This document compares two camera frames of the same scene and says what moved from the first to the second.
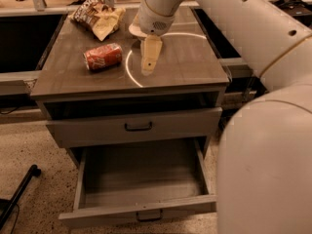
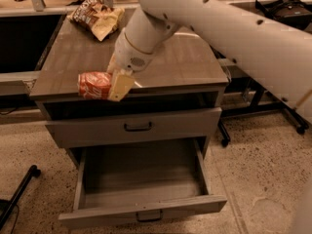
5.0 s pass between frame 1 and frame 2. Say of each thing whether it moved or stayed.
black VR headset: stayed
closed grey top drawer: stayed
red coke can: moved
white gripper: moved
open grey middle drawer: stayed
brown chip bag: stayed
